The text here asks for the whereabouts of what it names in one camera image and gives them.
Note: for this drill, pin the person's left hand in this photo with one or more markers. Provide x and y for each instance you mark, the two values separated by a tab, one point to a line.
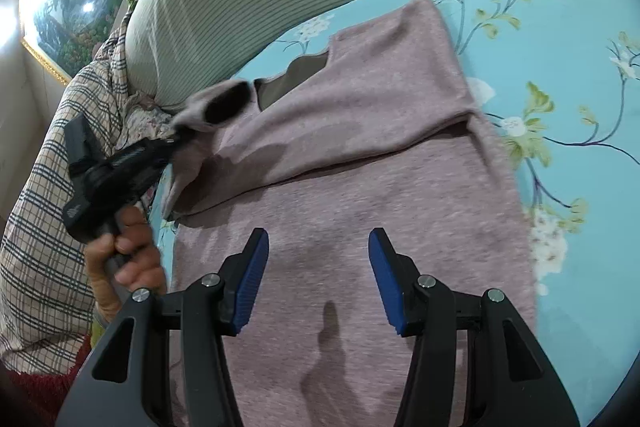
135	252

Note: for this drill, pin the red cloth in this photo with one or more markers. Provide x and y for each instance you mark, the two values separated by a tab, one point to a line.
30	392

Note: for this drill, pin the mauve towel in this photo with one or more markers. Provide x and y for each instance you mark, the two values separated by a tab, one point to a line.
350	147

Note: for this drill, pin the small floral pillow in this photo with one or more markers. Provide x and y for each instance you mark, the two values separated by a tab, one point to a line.
145	122

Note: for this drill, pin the blue floral bedsheet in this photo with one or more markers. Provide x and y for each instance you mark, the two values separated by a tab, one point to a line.
575	57

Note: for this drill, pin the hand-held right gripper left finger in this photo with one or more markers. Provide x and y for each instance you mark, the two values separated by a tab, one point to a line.
250	279

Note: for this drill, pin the beige plaid blanket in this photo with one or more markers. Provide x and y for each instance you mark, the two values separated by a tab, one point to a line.
40	232

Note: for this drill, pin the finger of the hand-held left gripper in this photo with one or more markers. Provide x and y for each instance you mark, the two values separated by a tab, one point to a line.
181	138

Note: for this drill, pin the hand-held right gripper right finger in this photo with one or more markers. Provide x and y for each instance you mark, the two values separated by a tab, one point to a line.
386	279

